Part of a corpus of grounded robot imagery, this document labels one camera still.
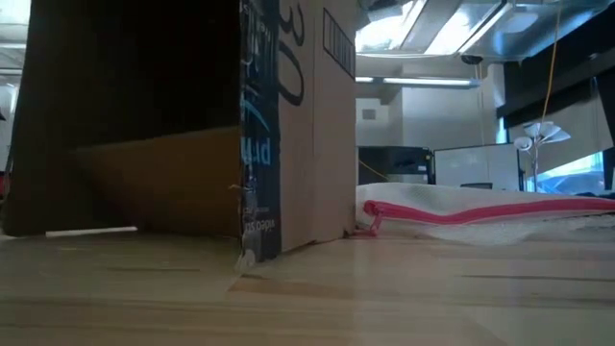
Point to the white board panel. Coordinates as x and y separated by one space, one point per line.
475 165

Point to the clear bubble wrap sheet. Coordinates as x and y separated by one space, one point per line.
504 233

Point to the brown cardboard shipping box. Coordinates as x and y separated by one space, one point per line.
317 168

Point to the black equipment rack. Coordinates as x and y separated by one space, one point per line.
399 165

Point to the white flower shaped lamp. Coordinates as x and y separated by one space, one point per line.
540 134

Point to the black office chair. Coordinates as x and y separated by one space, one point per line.
475 185

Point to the white pouch with pink edges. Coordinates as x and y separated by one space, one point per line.
432 199

